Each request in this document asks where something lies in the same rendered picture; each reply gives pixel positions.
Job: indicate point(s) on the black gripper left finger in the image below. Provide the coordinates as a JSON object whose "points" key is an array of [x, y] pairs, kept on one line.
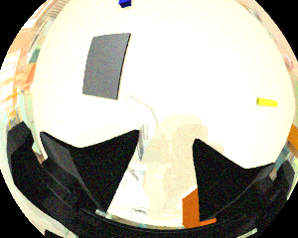
{"points": [[98, 168]]}

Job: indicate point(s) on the yellow flat bar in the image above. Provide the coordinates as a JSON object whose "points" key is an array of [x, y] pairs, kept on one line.
{"points": [[266, 102]]}

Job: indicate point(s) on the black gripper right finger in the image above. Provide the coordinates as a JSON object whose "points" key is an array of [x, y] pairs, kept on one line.
{"points": [[220, 181]]}

